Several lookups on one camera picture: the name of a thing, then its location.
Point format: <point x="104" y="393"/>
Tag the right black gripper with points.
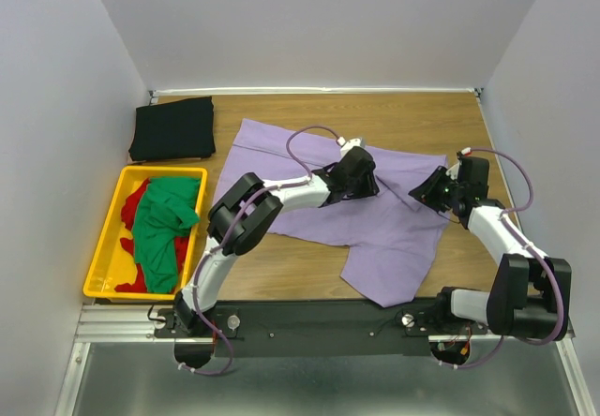
<point x="425" y="191"/>

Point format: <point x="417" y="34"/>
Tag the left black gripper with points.
<point x="369" y="187"/>

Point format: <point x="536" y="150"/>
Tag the purple t shirt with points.
<point x="392" y="238"/>

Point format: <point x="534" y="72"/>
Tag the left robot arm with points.
<point x="245" y="213"/>

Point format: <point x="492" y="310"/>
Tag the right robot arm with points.
<point x="530" y="293"/>

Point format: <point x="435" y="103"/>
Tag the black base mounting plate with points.
<point x="316" y="328"/>

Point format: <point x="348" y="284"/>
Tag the folded black t shirt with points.
<point x="176" y="130"/>

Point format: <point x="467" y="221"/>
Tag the green t shirt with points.
<point x="165" y="211"/>

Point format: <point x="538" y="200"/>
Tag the red t shirt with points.
<point x="128" y="212"/>

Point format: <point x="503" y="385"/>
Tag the yellow plastic bin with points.
<point x="111" y="265"/>

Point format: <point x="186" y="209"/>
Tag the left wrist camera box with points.
<point x="346" y="145"/>

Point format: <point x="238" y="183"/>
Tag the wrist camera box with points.
<point x="472" y="175"/>
<point x="346" y="145"/>

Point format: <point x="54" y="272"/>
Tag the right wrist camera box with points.
<point x="472" y="175"/>

